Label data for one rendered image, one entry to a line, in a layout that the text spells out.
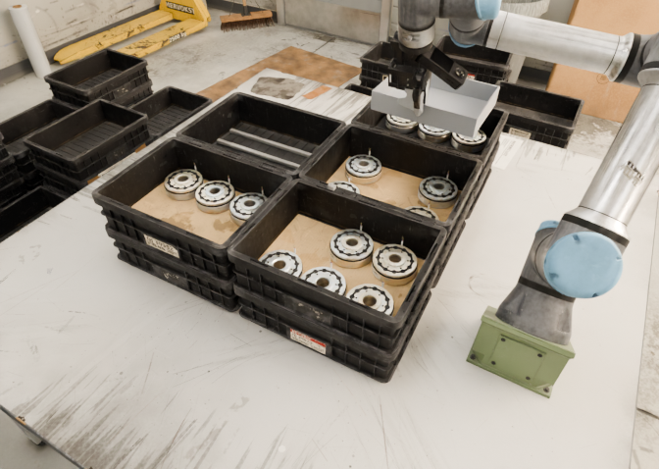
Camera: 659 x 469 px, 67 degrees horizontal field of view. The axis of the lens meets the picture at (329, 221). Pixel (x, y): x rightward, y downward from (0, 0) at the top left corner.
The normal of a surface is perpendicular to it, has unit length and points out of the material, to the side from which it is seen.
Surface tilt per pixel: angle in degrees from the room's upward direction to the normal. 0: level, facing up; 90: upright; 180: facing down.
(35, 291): 0
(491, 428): 0
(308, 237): 0
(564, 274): 57
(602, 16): 80
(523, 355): 90
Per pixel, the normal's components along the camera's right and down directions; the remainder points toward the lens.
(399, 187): 0.01, -0.74
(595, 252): -0.28, 0.13
